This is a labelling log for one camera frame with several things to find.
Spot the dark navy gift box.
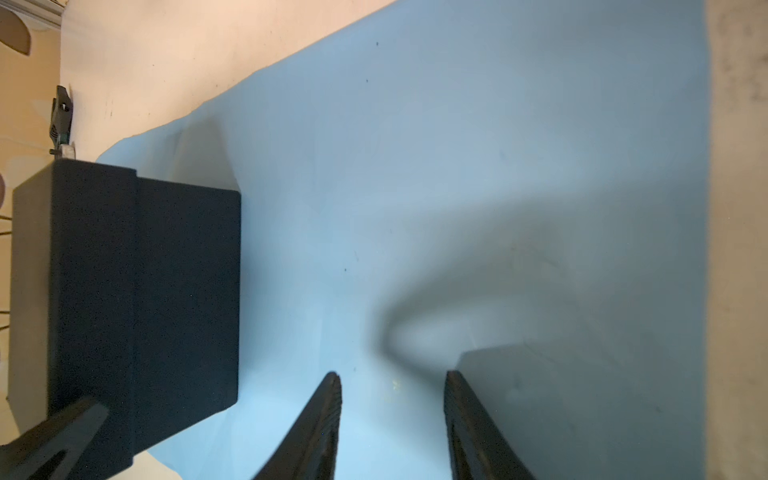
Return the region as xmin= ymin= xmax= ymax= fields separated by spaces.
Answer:
xmin=8 ymin=160 xmax=241 ymax=479

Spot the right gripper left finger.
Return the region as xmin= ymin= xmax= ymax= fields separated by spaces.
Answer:
xmin=254 ymin=372 xmax=342 ymax=480

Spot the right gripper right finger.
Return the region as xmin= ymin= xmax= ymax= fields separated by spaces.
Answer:
xmin=443 ymin=370 xmax=534 ymax=480

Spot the black adjustable wrench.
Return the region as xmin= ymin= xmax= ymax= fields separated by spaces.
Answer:
xmin=49 ymin=85 xmax=76 ymax=160

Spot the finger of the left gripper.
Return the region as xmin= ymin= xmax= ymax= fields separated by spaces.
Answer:
xmin=1 ymin=397 xmax=109 ymax=480

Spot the light blue wrapping paper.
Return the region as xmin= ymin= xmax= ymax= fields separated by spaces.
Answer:
xmin=101 ymin=1 xmax=709 ymax=479

